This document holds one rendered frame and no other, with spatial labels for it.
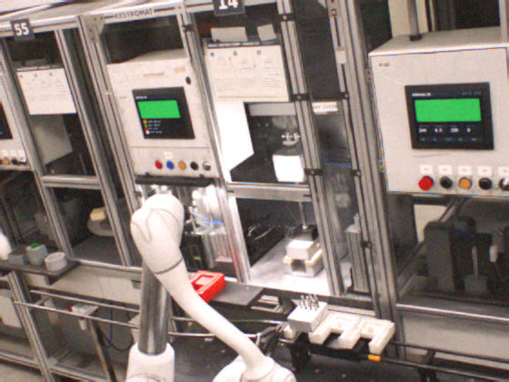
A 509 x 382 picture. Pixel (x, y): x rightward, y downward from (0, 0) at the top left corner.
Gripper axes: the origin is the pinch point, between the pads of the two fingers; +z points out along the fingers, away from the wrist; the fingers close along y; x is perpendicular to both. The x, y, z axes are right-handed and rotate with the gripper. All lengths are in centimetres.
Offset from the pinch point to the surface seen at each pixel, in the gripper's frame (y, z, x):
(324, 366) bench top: -19.8, 7.6, -10.2
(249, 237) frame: 15, 38, 34
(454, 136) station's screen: 67, 17, -64
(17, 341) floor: -88, 53, 252
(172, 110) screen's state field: 77, 17, 41
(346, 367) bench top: -19.8, 9.5, -18.6
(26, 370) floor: -88, 31, 217
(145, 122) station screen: 73, 18, 56
